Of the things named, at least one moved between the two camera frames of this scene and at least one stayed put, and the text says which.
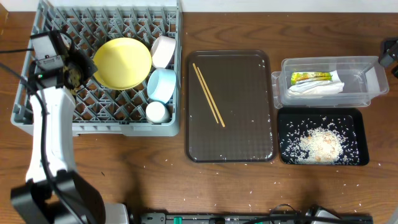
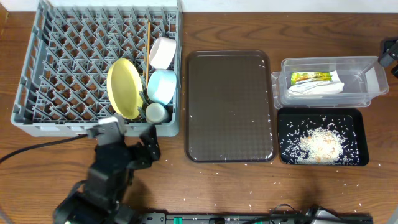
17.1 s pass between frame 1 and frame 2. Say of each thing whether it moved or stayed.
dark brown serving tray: stayed
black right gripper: stayed
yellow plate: moved
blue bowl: stayed
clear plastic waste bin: stayed
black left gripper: moved
